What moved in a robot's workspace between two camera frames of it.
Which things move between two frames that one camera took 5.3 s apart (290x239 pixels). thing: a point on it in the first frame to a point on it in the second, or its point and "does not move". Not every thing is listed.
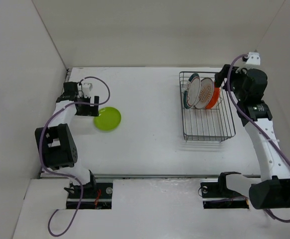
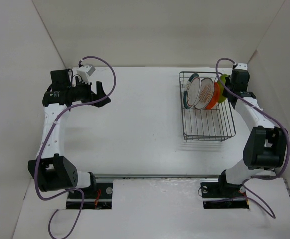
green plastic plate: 108,119 to 221,81
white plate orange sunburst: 206,92 does not move
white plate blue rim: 193,90 does not move
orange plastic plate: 214,99 does not move
